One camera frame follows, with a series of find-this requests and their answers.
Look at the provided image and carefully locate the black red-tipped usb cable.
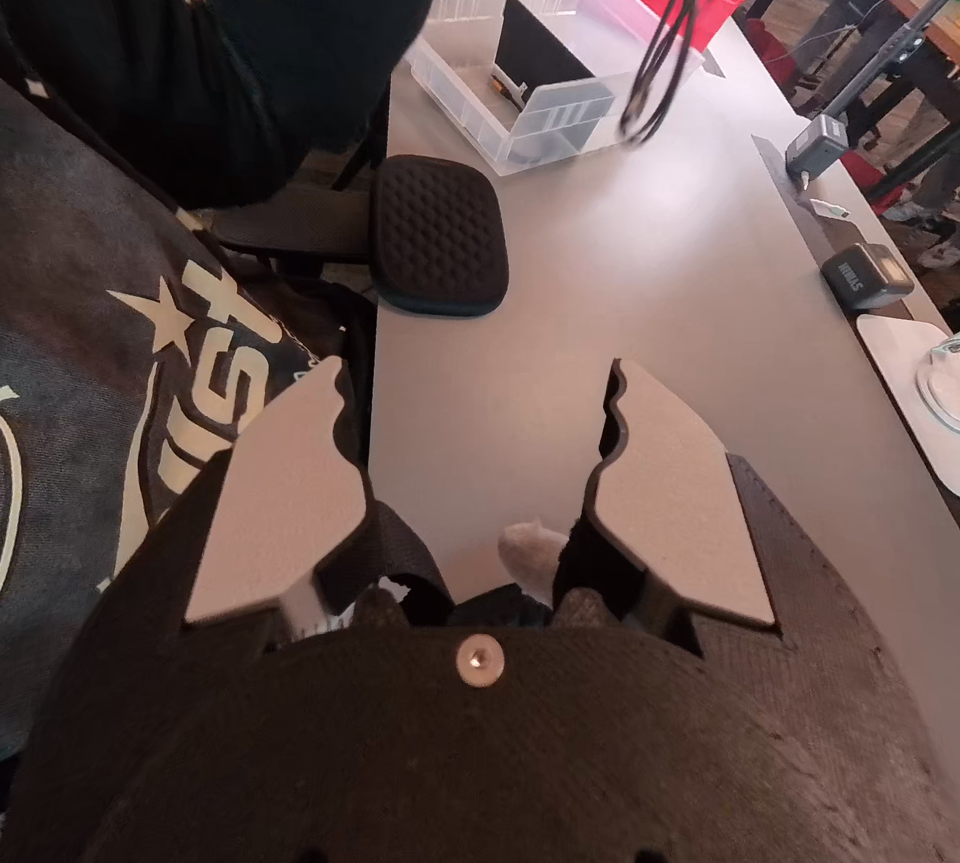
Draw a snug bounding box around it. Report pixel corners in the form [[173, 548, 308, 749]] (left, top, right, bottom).
[[618, 0, 735, 148]]

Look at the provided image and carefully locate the dark grey small box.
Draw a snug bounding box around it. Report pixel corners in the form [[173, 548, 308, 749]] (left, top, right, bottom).
[[819, 242, 918, 311]]

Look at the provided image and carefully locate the person's left forearm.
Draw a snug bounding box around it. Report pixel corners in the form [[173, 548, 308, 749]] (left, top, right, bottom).
[[202, 0, 530, 210]]

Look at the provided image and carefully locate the black bumpy round mat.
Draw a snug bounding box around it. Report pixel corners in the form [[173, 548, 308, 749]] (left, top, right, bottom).
[[372, 154, 511, 318]]

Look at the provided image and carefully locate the person's black printed shirt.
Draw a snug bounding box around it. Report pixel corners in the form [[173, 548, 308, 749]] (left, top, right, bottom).
[[0, 75, 380, 763]]

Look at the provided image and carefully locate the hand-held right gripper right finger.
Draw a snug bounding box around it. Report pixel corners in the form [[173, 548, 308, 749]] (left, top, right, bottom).
[[582, 356, 779, 630]]

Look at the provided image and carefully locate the person's right hand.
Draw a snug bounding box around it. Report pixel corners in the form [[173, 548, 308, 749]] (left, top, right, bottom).
[[497, 518, 571, 607]]

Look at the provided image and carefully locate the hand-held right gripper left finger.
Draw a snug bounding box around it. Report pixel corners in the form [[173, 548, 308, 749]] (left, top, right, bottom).
[[183, 355, 370, 643]]

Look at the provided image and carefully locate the black flat pouch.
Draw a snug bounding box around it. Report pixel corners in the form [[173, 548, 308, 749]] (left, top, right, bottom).
[[491, 0, 599, 116]]

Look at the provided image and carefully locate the black light panel on stand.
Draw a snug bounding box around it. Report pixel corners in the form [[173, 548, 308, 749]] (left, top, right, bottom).
[[821, 0, 960, 129]]

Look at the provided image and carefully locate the white plastic bin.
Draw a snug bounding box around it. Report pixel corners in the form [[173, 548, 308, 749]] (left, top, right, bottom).
[[405, 0, 708, 178]]

